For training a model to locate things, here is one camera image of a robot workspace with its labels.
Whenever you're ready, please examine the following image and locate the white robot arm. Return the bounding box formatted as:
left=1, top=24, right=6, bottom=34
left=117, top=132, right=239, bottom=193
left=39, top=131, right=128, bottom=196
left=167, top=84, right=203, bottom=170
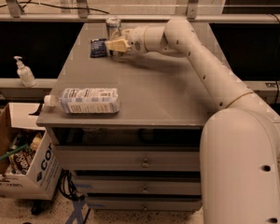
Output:
left=105, top=17, right=280, bottom=224

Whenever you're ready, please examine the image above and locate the black floor cable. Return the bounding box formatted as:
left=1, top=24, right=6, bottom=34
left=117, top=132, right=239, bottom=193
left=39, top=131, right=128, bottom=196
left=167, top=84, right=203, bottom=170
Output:
left=58, top=170, right=86, bottom=202

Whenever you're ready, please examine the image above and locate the blue rxbar blueberry wrapper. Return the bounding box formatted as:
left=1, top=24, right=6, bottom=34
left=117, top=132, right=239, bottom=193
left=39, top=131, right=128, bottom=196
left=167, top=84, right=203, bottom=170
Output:
left=91, top=38, right=107, bottom=58

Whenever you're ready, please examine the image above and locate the white pump dispenser bottle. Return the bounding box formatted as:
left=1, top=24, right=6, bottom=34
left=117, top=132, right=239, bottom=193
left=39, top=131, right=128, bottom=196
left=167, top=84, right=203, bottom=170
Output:
left=14, top=56, right=36, bottom=87

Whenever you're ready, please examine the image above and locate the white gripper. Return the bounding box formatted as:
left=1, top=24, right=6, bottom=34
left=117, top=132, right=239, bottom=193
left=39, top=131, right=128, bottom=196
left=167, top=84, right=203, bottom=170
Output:
left=105, top=26, right=147, bottom=53

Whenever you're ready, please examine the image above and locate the clear plastic water bottle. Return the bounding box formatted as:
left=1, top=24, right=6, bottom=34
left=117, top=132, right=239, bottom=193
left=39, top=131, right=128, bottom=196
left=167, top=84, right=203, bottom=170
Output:
left=44, top=88, right=119, bottom=114

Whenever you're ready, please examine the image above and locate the cardboard box with snacks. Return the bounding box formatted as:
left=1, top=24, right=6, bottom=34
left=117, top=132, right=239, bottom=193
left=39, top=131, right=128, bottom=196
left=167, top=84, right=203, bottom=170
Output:
left=0, top=103, right=61, bottom=200

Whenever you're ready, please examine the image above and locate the green stick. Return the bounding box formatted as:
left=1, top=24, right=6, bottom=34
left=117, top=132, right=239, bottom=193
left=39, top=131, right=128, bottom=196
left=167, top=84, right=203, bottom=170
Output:
left=0, top=144, right=29, bottom=161

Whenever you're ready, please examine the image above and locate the grey drawer cabinet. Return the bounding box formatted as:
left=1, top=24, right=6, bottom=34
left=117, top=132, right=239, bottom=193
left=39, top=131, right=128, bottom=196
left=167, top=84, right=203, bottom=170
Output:
left=37, top=23, right=216, bottom=211

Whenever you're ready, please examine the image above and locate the redbull can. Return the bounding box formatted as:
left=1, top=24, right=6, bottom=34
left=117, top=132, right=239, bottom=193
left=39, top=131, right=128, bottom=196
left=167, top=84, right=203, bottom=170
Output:
left=105, top=16, right=122, bottom=56

